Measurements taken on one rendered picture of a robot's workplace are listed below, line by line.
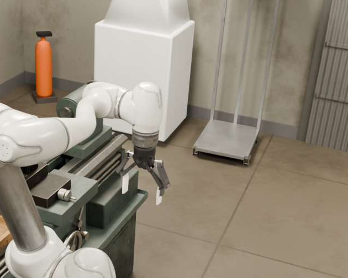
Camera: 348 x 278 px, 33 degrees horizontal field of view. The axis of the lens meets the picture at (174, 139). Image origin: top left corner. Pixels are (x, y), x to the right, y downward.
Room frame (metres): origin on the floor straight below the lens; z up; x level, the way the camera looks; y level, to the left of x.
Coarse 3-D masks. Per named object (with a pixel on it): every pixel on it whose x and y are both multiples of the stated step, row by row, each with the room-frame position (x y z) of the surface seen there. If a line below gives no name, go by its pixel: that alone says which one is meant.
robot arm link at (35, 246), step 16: (0, 112) 1.30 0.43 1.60; (0, 176) 1.35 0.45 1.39; (16, 176) 1.38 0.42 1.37; (0, 192) 1.36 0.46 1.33; (16, 192) 1.38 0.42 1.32; (0, 208) 1.39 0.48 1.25; (16, 208) 1.39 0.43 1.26; (32, 208) 1.43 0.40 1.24; (16, 224) 1.41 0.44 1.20; (32, 224) 1.43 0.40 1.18; (16, 240) 1.44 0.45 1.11; (32, 240) 1.44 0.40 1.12; (48, 240) 1.49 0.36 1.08; (16, 256) 1.45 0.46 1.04; (32, 256) 1.44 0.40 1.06; (48, 256) 1.46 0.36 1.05; (64, 256) 1.49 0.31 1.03; (16, 272) 1.48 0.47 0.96; (32, 272) 1.44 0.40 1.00; (48, 272) 1.44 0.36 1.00
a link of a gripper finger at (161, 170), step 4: (160, 160) 1.74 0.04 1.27; (160, 164) 1.72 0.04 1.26; (160, 168) 1.72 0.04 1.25; (164, 168) 1.74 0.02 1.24; (160, 172) 1.72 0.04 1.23; (164, 172) 1.73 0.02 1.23; (160, 176) 1.72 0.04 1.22; (164, 176) 1.72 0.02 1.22; (164, 180) 1.71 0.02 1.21; (168, 180) 1.73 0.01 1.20; (164, 184) 1.71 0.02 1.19
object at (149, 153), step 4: (136, 148) 1.73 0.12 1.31; (140, 148) 1.73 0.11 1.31; (144, 148) 1.73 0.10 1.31; (148, 148) 1.73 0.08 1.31; (152, 148) 1.74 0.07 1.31; (136, 152) 1.73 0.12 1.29; (140, 152) 1.73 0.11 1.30; (144, 152) 1.72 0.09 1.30; (148, 152) 1.73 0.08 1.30; (152, 152) 1.74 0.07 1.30; (132, 156) 1.77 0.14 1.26; (136, 156) 1.76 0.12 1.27; (140, 156) 1.73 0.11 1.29; (144, 156) 1.72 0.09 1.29; (148, 156) 1.73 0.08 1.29; (152, 156) 1.74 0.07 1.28; (140, 160) 1.75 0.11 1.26; (144, 160) 1.75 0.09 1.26; (148, 160) 1.74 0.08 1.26; (152, 160) 1.74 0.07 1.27; (140, 164) 1.75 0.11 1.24; (152, 164) 1.74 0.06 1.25; (144, 168) 1.75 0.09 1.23
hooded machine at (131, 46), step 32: (128, 0) 4.49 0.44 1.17; (160, 0) 4.41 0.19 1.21; (96, 32) 4.53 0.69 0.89; (128, 32) 4.44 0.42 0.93; (160, 32) 4.40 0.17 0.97; (192, 32) 4.83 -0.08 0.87; (96, 64) 4.52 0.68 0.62; (128, 64) 4.44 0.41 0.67; (160, 64) 4.36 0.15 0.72; (128, 128) 4.43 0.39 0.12; (160, 128) 4.35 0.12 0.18
